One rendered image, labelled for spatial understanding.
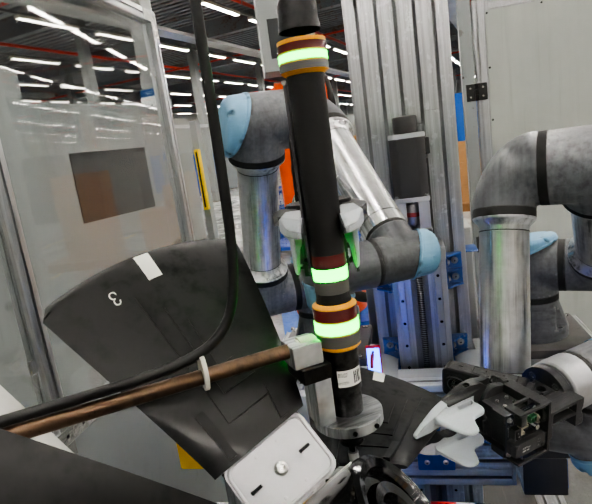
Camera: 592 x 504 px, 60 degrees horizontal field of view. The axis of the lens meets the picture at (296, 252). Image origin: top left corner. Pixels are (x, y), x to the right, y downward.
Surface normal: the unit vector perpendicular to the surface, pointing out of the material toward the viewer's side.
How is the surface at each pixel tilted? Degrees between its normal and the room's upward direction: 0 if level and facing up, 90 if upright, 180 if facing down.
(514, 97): 90
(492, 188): 73
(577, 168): 89
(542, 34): 90
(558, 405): 6
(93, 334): 56
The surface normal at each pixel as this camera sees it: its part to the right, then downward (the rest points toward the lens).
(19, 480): 0.73, -0.36
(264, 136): 0.33, 0.52
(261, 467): 0.11, -0.44
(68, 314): 0.36, -0.46
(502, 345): -0.43, -0.07
